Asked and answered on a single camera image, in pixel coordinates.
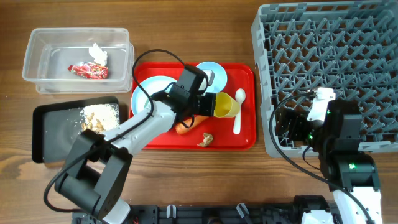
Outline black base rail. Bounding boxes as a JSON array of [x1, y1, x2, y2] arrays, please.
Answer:
[[71, 203, 312, 224]]

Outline white plastic spoon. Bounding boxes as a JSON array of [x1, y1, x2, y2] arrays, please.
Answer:
[[233, 88, 246, 135]]

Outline red serving tray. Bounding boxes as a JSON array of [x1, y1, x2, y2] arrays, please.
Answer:
[[145, 63, 257, 151]]

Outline right black cable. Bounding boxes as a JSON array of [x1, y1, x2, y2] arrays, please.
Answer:
[[268, 93, 371, 224]]

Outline clear plastic waste bin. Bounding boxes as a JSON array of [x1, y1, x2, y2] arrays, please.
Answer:
[[22, 27, 134, 94]]

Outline left black cable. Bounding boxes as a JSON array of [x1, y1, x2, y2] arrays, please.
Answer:
[[42, 49, 200, 214]]

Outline black cable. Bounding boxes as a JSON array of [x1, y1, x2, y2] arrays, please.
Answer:
[[42, 49, 200, 214], [268, 93, 371, 224]]

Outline red candy wrapper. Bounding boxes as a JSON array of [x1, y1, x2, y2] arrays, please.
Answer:
[[68, 62, 109, 80]]

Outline grey dishwasher rack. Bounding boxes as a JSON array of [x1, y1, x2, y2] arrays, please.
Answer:
[[251, 1, 397, 157]]

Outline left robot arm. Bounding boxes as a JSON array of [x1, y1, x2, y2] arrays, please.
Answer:
[[48, 90, 216, 223]]

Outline light blue bowl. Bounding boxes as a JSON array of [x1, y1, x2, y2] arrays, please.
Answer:
[[196, 62, 228, 93]]

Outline black waste tray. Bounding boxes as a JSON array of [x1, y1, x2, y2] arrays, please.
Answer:
[[32, 96, 119, 164]]

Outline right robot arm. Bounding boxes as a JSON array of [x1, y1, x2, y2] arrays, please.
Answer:
[[270, 99, 382, 223]]

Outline ginger root piece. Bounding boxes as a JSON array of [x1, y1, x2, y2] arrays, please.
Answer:
[[198, 133, 213, 147]]

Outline orange carrot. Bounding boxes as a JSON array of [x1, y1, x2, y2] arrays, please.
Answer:
[[175, 115, 209, 134]]

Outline white tissue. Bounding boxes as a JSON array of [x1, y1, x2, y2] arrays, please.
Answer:
[[88, 43, 108, 67]]

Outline rice food leftovers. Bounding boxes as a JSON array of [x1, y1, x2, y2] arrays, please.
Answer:
[[80, 103, 120, 134]]

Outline light blue plate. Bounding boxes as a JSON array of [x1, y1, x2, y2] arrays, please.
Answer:
[[131, 75, 176, 115]]

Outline yellow plastic cup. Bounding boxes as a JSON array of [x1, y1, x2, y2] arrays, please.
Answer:
[[213, 92, 240, 118]]

